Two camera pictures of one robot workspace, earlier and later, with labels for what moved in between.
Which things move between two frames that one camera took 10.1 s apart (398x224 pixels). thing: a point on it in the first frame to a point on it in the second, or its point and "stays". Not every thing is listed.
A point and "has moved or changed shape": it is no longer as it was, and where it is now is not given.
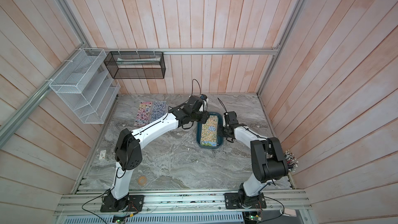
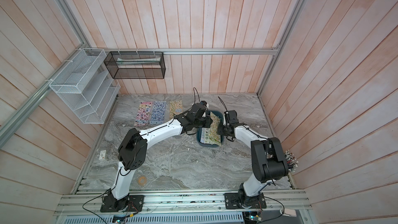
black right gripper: (220, 132) stays
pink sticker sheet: (144, 113) stays
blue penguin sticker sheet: (158, 110) stays
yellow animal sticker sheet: (209, 131) has moved or changed shape
